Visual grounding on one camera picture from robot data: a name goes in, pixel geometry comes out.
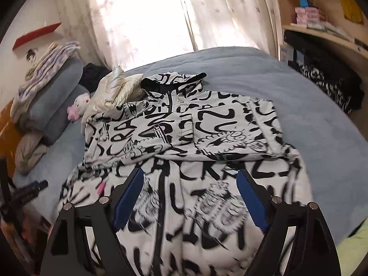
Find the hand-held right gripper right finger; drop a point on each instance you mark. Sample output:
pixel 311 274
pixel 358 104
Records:
pixel 253 198

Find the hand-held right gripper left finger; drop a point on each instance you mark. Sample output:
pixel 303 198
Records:
pixel 128 198

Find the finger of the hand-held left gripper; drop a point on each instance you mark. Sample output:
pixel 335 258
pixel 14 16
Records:
pixel 5 181
pixel 31 189

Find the white black printed hooded jacket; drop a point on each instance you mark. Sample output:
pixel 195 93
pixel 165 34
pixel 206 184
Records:
pixel 178 120

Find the beige crumpled cloth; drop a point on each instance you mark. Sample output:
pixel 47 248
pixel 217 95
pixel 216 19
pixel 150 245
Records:
pixel 28 152

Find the wooden headboard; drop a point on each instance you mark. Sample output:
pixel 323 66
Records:
pixel 8 132

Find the grey blue pillows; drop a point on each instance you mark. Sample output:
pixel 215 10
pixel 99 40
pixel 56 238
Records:
pixel 54 103

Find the blue bed blanket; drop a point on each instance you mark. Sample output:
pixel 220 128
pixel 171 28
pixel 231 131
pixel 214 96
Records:
pixel 302 115

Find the pink white cat plush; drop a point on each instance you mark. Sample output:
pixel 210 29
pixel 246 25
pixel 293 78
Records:
pixel 80 103

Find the shiny cream puffer jacket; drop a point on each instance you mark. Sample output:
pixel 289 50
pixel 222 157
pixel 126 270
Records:
pixel 112 92

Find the light green cloth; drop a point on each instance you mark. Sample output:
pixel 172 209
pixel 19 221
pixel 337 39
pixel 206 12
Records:
pixel 355 247

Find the purple floral blanket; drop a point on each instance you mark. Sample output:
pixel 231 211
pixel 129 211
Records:
pixel 43 69

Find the black crumpled cloth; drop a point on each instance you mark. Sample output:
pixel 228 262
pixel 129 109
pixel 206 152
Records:
pixel 95 73

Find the white labelled box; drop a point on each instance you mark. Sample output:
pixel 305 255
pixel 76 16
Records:
pixel 286 53

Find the black printed garment by shelf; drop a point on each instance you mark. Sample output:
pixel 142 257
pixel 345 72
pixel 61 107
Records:
pixel 325 54

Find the sheer patterned curtain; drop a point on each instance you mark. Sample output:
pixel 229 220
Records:
pixel 129 14
pixel 230 11

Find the pile of papers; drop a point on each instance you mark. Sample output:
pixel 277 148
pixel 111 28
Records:
pixel 333 31

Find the stack of pink boxes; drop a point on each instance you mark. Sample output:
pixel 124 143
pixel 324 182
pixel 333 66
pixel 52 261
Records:
pixel 307 15

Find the small blue box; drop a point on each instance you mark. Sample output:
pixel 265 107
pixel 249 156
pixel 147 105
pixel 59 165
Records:
pixel 305 3

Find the yellow packets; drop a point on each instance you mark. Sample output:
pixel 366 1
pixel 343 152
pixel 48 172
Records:
pixel 353 10

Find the cartoon girl wall sticker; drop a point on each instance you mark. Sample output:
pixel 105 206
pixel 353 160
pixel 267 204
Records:
pixel 31 55

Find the red wall shelf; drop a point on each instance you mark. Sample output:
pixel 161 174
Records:
pixel 34 36

